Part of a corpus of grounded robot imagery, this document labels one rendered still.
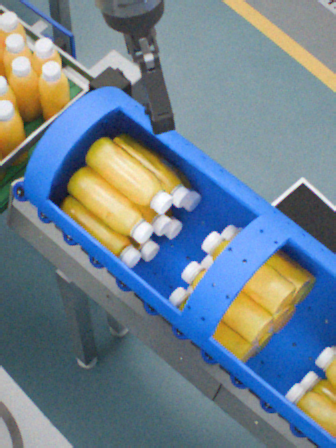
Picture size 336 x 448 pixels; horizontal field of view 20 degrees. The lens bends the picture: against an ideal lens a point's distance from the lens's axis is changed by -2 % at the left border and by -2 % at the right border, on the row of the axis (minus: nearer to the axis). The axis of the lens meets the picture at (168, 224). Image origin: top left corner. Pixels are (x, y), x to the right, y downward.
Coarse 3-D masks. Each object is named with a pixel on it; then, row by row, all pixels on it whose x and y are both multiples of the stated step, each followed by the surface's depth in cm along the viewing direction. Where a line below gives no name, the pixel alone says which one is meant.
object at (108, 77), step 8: (104, 72) 207; (112, 72) 207; (120, 72) 208; (96, 80) 206; (104, 80) 206; (112, 80) 206; (120, 80) 206; (128, 80) 206; (96, 88) 205; (120, 88) 205; (128, 88) 206
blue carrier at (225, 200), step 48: (96, 96) 176; (48, 144) 173; (192, 144) 178; (48, 192) 176; (240, 192) 169; (96, 240) 173; (192, 240) 191; (240, 240) 161; (288, 240) 164; (144, 288) 170; (240, 288) 159; (192, 336) 168; (288, 336) 183; (288, 384) 177
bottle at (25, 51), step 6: (6, 48) 203; (24, 48) 203; (6, 54) 203; (12, 54) 203; (18, 54) 203; (24, 54) 203; (30, 54) 205; (6, 60) 204; (12, 60) 203; (30, 60) 206; (6, 66) 205; (6, 72) 208
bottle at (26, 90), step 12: (12, 72) 200; (36, 72) 202; (12, 84) 201; (24, 84) 200; (36, 84) 203; (24, 96) 203; (36, 96) 206; (24, 108) 207; (36, 108) 209; (24, 120) 212
